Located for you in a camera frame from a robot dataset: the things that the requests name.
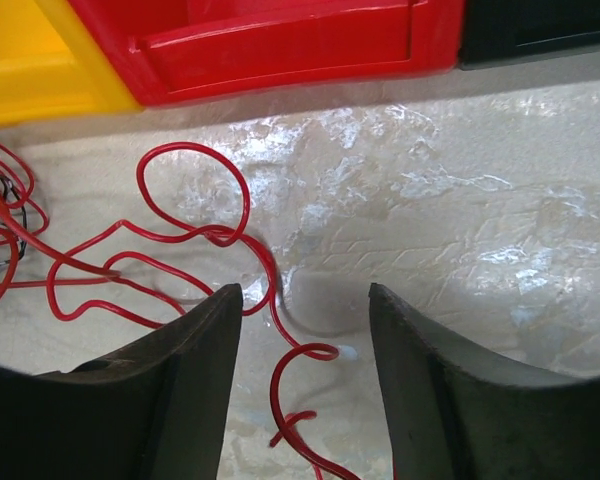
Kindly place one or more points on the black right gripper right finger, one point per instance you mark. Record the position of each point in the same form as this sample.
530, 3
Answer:
457, 410

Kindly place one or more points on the yellow plastic bin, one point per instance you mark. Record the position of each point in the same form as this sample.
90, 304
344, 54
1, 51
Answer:
50, 66

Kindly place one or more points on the red plastic bin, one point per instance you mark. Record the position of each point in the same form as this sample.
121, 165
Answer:
172, 52

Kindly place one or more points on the black plastic bin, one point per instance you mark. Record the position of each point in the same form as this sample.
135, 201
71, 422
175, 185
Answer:
501, 32

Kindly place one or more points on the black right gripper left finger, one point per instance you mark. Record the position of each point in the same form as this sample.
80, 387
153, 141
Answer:
153, 409

